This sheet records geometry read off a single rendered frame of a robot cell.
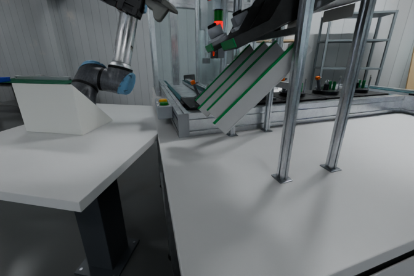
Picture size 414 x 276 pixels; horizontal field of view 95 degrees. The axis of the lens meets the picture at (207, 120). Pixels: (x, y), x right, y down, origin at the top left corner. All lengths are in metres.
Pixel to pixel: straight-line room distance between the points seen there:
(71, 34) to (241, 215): 5.71
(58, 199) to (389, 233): 0.69
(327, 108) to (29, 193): 1.19
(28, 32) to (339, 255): 6.80
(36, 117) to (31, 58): 5.79
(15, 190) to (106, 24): 4.83
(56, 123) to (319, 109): 1.22
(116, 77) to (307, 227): 0.93
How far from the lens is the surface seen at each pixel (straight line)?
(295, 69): 0.47
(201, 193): 0.49
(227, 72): 0.72
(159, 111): 0.89
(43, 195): 0.62
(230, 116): 0.46
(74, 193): 0.58
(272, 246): 0.41
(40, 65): 6.67
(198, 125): 0.79
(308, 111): 1.07
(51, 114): 1.03
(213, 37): 0.65
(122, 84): 1.02
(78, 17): 5.75
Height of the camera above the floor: 1.17
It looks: 18 degrees down
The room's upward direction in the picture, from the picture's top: straight up
